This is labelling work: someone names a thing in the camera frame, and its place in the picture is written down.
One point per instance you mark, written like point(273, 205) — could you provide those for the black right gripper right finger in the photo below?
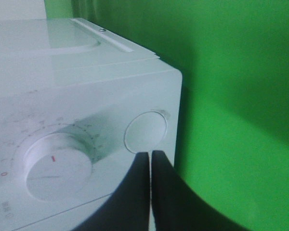
point(176, 207)

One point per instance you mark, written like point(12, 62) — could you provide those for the white microwave oven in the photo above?
point(71, 76)

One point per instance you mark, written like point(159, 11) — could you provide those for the white microwave door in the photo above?
point(28, 214)

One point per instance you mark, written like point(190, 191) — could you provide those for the white dial knob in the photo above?
point(56, 167)

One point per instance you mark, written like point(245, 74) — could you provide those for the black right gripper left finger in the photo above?
point(128, 208)

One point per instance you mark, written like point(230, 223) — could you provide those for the round white door button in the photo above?
point(145, 132)

